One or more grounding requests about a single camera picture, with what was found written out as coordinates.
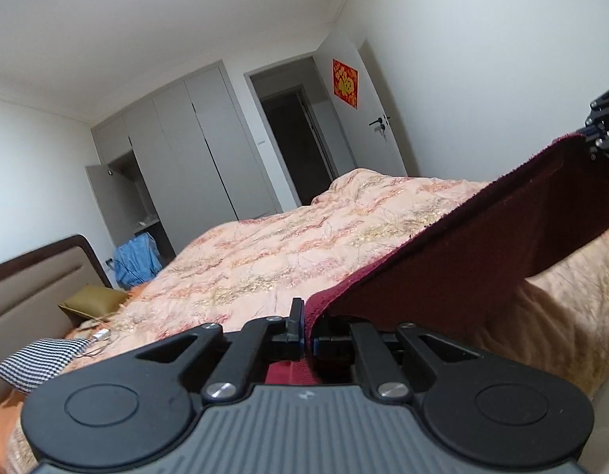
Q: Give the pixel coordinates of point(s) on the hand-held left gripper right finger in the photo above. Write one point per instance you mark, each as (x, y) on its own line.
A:
(329, 343)

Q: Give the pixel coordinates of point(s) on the houndstooth pillow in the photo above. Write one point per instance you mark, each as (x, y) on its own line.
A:
(38, 360)

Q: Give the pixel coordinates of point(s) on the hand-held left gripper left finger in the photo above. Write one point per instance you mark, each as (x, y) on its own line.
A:
(295, 326)

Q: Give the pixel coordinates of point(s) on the orange bed sheet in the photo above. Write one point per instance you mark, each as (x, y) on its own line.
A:
(1, 434)

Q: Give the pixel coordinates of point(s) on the red door decoration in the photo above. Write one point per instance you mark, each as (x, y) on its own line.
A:
(345, 84)

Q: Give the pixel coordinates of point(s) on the grey wardrobe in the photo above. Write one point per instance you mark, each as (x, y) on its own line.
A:
(205, 158)

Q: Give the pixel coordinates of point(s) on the white door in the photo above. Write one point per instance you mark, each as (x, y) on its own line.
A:
(383, 153)

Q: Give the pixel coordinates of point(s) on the blue clothing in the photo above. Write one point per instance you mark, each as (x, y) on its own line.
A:
(136, 259)

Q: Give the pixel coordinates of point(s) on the padded bed headboard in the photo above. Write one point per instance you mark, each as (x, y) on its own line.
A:
(33, 286)

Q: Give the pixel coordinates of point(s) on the floral pink blanket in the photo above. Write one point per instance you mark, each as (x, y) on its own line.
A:
(284, 256)

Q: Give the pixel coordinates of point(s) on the olive green pillow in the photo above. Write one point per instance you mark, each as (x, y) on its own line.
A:
(94, 301)

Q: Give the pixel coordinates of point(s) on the dark red sweater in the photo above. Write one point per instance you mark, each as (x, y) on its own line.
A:
(457, 256)

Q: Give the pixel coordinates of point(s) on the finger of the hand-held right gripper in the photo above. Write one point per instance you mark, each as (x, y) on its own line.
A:
(605, 145)
(605, 108)

